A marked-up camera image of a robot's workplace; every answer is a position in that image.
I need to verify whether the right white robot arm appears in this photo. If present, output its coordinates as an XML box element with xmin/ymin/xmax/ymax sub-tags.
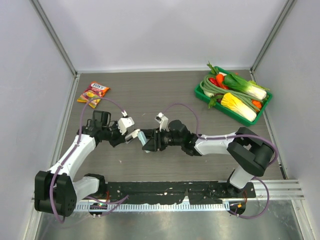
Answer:
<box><xmin>138</xmin><ymin>120</ymin><xmax>276</xmax><ymax>198</ymax></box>

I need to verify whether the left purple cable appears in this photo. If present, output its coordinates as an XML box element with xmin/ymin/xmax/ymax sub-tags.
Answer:
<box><xmin>48</xmin><ymin>96</ymin><xmax>130</xmax><ymax>224</ymax></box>

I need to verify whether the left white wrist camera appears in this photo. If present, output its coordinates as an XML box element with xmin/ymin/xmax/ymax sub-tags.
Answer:
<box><xmin>117</xmin><ymin>110</ymin><xmax>135</xmax><ymax>135</ymax></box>

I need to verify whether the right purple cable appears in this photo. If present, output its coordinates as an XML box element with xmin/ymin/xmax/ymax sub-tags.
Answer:
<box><xmin>163</xmin><ymin>102</ymin><xmax>279</xmax><ymax>219</ymax></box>

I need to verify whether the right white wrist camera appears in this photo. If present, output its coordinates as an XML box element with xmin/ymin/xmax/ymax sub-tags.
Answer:
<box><xmin>155</xmin><ymin>112</ymin><xmax>169</xmax><ymax>132</ymax></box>

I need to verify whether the yellow napa cabbage toy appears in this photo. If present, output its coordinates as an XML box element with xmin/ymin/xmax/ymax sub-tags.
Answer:
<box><xmin>220</xmin><ymin>93</ymin><xmax>257</xmax><ymax>122</ymax></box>

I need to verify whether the small orange carrot toy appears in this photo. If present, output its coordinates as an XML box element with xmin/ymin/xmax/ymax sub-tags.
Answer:
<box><xmin>251</xmin><ymin>99</ymin><xmax>262</xmax><ymax>110</ymax></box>

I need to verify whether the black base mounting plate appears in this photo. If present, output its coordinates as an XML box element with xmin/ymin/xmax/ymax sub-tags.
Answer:
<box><xmin>105</xmin><ymin>181</ymin><xmax>256</xmax><ymax>205</ymax></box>

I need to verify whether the purple cable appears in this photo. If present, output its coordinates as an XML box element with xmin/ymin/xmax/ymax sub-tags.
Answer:
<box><xmin>163</xmin><ymin>102</ymin><xmax>279</xmax><ymax>219</ymax></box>
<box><xmin>48</xmin><ymin>96</ymin><xmax>130</xmax><ymax>224</ymax></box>

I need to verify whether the orange candy bag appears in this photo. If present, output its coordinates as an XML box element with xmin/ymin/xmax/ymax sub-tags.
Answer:
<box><xmin>76</xmin><ymin>81</ymin><xmax>110</xmax><ymax>109</ymax></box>

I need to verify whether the light blue small stapler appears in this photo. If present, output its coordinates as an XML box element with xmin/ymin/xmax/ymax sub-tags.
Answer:
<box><xmin>135</xmin><ymin>130</ymin><xmax>147</xmax><ymax>146</ymax></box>

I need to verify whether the white slotted cable duct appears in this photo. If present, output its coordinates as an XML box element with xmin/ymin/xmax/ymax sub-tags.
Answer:
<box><xmin>74</xmin><ymin>201</ymin><xmax>230</xmax><ymax>213</ymax></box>

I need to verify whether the green plastic tray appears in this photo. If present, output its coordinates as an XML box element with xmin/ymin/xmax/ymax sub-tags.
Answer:
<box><xmin>194</xmin><ymin>63</ymin><xmax>272</xmax><ymax>127</ymax></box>

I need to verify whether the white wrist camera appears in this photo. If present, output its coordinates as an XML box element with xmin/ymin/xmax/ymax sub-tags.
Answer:
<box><xmin>117</xmin><ymin>110</ymin><xmax>135</xmax><ymax>135</ymax></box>
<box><xmin>155</xmin><ymin>112</ymin><xmax>169</xmax><ymax>132</ymax></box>

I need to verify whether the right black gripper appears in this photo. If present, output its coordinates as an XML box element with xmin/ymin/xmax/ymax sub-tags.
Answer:
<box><xmin>143</xmin><ymin>127</ymin><xmax>183</xmax><ymax>153</ymax></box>

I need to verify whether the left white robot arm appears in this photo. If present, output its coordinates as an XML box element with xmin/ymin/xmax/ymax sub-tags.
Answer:
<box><xmin>34</xmin><ymin>110</ymin><xmax>135</xmax><ymax>218</ymax></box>

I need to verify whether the red chili pepper toy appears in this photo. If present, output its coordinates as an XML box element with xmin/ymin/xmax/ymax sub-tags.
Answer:
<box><xmin>208</xmin><ymin>77</ymin><xmax>220</xmax><ymax>88</ymax></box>

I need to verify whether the green long beans toy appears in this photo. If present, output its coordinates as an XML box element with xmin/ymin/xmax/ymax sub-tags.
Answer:
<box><xmin>199</xmin><ymin>75</ymin><xmax>262</xmax><ymax>112</ymax></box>

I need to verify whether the green bok choy toy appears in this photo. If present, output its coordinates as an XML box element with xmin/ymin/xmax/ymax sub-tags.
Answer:
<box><xmin>223</xmin><ymin>73</ymin><xmax>267</xmax><ymax>101</ymax></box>

